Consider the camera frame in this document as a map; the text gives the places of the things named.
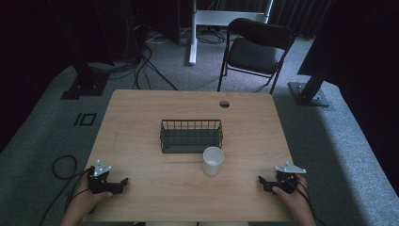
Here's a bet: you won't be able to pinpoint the white desk frame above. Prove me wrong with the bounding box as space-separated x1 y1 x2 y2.
187 0 275 67

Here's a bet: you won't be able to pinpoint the black floor cables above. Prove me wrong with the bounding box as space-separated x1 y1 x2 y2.
88 29 180 92

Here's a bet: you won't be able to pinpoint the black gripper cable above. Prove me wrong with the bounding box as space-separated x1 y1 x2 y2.
290 178 328 226
39 154 95 226

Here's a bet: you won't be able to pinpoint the black folding chair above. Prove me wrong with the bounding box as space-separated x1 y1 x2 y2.
216 17 296 95

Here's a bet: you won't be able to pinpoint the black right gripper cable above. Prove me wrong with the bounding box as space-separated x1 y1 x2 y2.
290 178 328 226

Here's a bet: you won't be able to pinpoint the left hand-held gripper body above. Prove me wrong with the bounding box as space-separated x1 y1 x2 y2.
87 158 120 195

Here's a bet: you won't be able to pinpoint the person's left hand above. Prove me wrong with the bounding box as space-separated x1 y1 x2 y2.
66 179 114 218

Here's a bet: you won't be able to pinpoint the black metal stand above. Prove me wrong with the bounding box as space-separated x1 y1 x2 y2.
46 0 116 101
287 0 346 108

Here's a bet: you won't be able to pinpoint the dark curtain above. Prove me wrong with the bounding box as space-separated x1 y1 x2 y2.
269 0 335 38

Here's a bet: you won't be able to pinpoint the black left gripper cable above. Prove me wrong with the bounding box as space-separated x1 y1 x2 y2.
39 154 95 226

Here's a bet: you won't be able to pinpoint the person's right hand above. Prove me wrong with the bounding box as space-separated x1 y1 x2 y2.
271 173 311 218

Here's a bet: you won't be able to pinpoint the black wire basket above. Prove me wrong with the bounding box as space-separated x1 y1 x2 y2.
159 118 224 154

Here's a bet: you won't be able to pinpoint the white cup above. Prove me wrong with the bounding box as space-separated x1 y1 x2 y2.
201 146 226 177

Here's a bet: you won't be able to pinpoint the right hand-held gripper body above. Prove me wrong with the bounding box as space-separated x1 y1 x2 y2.
267 161 308 196

